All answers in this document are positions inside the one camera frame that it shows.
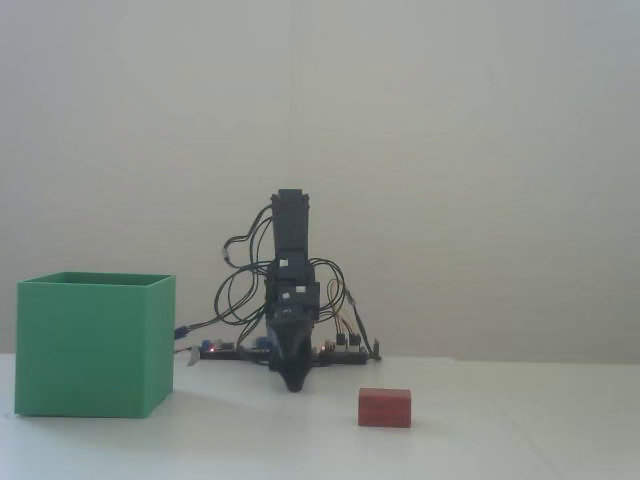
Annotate small circuit board red light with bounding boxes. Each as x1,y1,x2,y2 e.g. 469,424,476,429
199,339,239,359

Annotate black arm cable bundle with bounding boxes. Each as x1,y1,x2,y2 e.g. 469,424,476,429
189,202,351,351

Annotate orange yellow jumper wires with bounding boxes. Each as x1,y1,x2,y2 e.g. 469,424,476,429
327,279,362,347

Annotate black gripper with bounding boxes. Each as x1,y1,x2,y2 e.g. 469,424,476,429
264,282,321,394

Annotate red rectangular block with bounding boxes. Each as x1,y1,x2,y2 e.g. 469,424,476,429
357,387,413,429

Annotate green square plastic bin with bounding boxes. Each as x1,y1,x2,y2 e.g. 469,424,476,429
13,271,177,419

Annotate black power cable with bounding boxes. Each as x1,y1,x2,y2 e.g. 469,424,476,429
344,289,382,360

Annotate dark circuit board with jumpers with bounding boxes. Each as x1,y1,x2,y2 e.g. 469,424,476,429
317,339,370,365

